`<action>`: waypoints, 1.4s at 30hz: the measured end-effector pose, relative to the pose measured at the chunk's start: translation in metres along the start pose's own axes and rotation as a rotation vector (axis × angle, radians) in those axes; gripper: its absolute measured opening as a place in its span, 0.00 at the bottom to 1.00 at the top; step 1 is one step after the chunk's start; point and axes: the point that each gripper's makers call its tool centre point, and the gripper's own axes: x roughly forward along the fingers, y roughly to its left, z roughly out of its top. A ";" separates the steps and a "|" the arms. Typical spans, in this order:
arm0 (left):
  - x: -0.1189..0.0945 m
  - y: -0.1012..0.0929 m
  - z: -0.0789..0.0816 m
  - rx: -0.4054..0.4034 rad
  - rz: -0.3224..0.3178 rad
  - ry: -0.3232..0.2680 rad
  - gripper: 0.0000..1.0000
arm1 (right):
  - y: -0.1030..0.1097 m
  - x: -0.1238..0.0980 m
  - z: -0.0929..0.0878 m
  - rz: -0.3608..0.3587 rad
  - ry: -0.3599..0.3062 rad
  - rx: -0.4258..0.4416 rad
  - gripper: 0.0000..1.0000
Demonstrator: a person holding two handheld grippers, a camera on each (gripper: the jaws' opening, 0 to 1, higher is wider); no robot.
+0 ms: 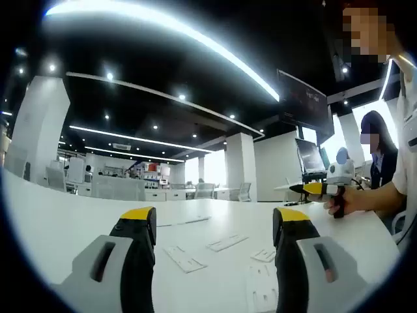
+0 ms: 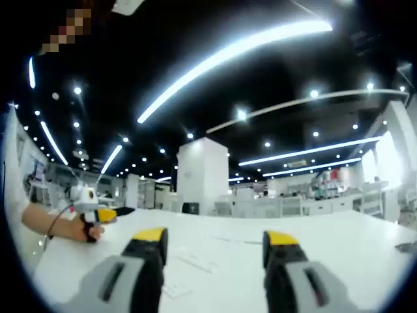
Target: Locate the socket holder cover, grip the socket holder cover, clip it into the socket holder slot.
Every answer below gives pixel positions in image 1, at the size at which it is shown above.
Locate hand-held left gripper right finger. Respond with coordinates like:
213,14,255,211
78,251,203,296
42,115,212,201
272,207,371,313

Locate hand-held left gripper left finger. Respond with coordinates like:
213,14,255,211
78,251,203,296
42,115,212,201
48,205,158,313

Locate white socket holder cover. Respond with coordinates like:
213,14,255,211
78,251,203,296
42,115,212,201
250,248,277,263
205,233,250,253

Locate white slotted socket holder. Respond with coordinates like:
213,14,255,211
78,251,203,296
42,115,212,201
246,263,278,312
162,245,209,274

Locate person's right hand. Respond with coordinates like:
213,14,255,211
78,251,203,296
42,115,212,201
323,187,361,218

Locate dark desk monitor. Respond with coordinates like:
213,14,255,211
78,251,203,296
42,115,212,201
295,138,328,173

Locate white office chair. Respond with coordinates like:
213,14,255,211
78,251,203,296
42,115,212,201
194,182,216,200
238,181,252,202
45,166,68,193

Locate white counter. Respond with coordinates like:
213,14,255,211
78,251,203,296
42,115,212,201
91,175,147,201

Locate long white plastic strip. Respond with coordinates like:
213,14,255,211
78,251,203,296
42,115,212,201
155,215,212,228

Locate white chair armrest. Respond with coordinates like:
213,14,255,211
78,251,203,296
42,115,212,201
390,210,408,244

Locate hanging dark monitor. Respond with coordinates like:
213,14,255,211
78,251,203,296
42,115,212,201
276,68,336,144

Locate chest-worn device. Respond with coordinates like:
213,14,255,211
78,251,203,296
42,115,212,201
403,109,417,149

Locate display shelf with boxes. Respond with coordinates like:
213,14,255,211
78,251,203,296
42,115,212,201
139,161,172,192

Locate person in white shirt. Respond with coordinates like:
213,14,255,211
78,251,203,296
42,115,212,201
390,58,417,209

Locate white tall appliance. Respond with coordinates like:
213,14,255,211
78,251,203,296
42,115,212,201
67,157,86,184

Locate long ceiling light strip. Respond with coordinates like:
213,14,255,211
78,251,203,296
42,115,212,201
45,1,281,102

